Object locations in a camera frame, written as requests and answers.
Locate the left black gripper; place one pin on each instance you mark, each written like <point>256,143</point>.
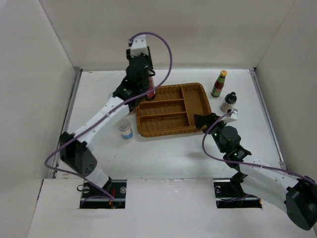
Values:
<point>149,61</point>

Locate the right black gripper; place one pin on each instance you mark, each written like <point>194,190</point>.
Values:
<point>201,120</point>

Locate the tall red-label glass bottle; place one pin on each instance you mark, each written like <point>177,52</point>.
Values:
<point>152,94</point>

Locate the silver-cap blue-label jar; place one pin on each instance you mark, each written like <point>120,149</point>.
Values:
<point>125,130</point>

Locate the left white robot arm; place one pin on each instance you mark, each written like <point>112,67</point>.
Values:
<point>78,145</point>

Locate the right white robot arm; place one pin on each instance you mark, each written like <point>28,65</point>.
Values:
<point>292,193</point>

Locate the black-cap pepper shaker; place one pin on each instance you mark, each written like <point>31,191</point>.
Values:
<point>228,102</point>

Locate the brown wicker divided tray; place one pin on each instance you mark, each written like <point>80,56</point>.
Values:
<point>172,110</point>

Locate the green-label red sauce bottle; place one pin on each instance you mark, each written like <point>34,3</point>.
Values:
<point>219,84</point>

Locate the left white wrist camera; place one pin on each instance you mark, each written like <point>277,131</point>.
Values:
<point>138,46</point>

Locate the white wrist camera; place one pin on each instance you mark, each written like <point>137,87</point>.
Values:
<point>231,116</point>
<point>138,46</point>

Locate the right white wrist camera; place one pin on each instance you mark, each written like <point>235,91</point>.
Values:
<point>231,116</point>

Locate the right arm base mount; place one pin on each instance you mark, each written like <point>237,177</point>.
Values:
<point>230,195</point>

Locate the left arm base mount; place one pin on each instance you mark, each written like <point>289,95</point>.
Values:
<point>94,198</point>

